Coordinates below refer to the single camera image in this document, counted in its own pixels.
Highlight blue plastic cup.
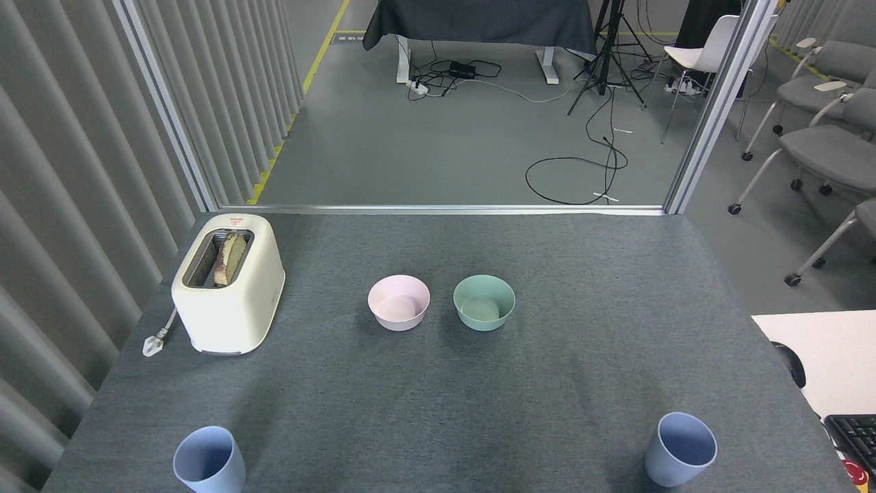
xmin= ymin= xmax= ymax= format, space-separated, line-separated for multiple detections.
xmin=172 ymin=426 xmax=246 ymax=493
xmin=644 ymin=412 xmax=718 ymax=488

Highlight pink bowl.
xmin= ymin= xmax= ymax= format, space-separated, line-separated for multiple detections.
xmin=368 ymin=275 xmax=431 ymax=332

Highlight green bowl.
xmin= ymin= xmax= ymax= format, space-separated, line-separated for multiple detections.
xmin=453 ymin=275 xmax=516 ymax=332

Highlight bread slice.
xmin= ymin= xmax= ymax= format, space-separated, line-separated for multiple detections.
xmin=214 ymin=231 xmax=248 ymax=287

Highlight cream white toaster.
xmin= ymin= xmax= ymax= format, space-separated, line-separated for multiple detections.
xmin=171 ymin=214 xmax=285 ymax=356

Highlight dark tablecloth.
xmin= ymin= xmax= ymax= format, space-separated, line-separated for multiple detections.
xmin=362 ymin=0 xmax=600 ymax=57

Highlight black tripod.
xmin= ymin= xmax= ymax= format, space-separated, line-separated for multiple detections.
xmin=567 ymin=0 xmax=652 ymax=116

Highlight white plastic chair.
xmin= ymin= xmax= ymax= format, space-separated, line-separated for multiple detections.
xmin=642 ymin=15 xmax=755 ymax=144

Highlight black round object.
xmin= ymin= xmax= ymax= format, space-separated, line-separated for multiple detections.
xmin=771 ymin=341 xmax=807 ymax=390

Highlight grey wheeled chair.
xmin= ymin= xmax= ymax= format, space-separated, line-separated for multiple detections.
xmin=772 ymin=38 xmax=876 ymax=135
xmin=728 ymin=88 xmax=876 ymax=216
xmin=784 ymin=199 xmax=876 ymax=287

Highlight white desk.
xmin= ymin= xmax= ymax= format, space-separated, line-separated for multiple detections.
xmin=751 ymin=309 xmax=876 ymax=418

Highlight black keyboard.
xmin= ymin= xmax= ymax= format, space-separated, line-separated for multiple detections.
xmin=824 ymin=414 xmax=876 ymax=475

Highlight silver frame rail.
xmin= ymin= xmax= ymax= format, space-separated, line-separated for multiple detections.
xmin=218 ymin=204 xmax=666 ymax=217

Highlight black looped floor cable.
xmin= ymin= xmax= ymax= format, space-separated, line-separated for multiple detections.
xmin=525 ymin=88 xmax=629 ymax=206

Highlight black tangled cables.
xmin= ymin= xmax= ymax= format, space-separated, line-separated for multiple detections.
xmin=407 ymin=40 xmax=504 ymax=101

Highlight white floor cable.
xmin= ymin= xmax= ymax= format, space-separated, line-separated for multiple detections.
xmin=472 ymin=77 xmax=591 ymax=104

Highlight white toaster cord with plug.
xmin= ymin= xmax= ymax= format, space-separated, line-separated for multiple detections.
xmin=142 ymin=308 xmax=179 ymax=358

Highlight silver frame post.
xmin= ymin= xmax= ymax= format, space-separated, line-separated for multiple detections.
xmin=113 ymin=0 xmax=220 ymax=212
xmin=664 ymin=0 xmax=781 ymax=214

